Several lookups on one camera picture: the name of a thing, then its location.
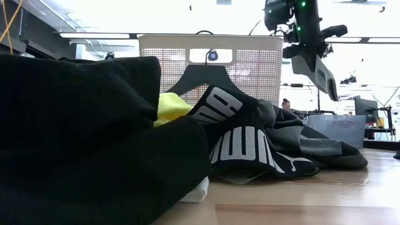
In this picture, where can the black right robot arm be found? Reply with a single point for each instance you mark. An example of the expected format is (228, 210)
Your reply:
(307, 12)

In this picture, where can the black grey Puma shorts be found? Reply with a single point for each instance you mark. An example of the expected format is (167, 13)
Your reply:
(250, 143)

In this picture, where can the yellow shirt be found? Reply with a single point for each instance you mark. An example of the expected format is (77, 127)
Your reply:
(170, 107)

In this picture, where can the small black cloth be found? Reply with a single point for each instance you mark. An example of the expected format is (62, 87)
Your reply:
(78, 140)

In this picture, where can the white plastic laundry basket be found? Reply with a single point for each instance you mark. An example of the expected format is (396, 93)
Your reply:
(256, 68)

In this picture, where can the black clothes hanger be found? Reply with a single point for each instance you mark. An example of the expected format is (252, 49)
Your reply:
(203, 76)

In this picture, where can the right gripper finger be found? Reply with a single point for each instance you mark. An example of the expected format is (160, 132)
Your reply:
(326, 76)
(307, 70)

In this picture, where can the black background stand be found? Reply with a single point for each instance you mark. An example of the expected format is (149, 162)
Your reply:
(388, 118)

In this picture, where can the black metal table frame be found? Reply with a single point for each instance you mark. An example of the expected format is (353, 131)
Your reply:
(381, 144)

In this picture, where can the person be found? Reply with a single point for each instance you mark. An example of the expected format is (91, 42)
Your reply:
(286, 104)

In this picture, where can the translucent grey plastic bin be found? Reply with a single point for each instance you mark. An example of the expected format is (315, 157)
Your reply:
(337, 131)

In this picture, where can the black ceiling spotlight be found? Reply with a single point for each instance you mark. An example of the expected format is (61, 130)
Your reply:
(213, 56)
(109, 57)

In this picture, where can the white cloth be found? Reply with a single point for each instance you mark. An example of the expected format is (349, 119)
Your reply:
(197, 192)

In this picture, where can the black spotlight cluster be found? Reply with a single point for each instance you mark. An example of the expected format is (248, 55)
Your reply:
(350, 79)

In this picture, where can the black background monitor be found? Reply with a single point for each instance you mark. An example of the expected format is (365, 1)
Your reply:
(364, 107)

